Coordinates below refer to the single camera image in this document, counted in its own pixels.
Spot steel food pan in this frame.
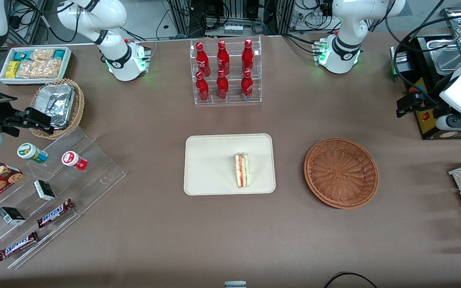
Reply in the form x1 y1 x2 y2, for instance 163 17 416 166
430 47 461 76

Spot cream plastic tray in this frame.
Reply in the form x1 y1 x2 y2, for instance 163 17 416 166
184 133 277 196

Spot black hot food display case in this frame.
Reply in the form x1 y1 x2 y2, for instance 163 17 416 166
390 6 461 140

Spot small black box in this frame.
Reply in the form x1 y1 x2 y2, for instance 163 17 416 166
0 206 26 226
33 180 56 202

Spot large clear cracker bag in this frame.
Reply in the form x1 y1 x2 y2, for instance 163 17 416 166
15 59 62 79

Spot light wicker basket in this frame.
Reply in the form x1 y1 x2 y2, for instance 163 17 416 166
29 78 85 140

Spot triangular sandwich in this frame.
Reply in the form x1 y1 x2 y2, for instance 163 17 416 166
234 152 251 189

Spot black table edge cable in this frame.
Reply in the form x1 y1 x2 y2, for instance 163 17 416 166
323 272 379 288

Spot green lid snack cup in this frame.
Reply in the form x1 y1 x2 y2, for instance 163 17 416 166
17 142 48 164

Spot clear acrylic bottle rack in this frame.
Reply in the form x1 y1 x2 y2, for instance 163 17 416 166
190 36 263 106

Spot brown wicker basket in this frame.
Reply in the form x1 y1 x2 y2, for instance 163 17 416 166
303 138 379 210

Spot snickers chocolate bar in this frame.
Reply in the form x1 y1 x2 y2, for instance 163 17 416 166
36 198 75 229
0 230 39 262

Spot aluminium foil tray stack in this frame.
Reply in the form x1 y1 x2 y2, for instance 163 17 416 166
34 84 75 129

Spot yellow snack packet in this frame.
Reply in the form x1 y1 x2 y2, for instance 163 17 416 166
5 61 21 79

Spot aluminium equipment rack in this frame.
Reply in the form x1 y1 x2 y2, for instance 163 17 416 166
168 0 296 37

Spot red lid snack cup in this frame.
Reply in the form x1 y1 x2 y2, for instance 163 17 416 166
61 151 88 172

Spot clear acrylic stepped display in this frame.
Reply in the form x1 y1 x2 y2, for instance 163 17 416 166
0 126 127 270

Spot white plastic snack bin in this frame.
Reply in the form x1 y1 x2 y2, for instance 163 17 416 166
0 46 72 86

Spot small clear cracker bag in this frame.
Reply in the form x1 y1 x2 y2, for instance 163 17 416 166
30 48 55 62

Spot red drink bottle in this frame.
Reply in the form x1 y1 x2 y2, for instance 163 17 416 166
241 70 254 100
195 72 210 102
216 70 230 100
216 40 231 76
196 42 210 77
241 39 255 74

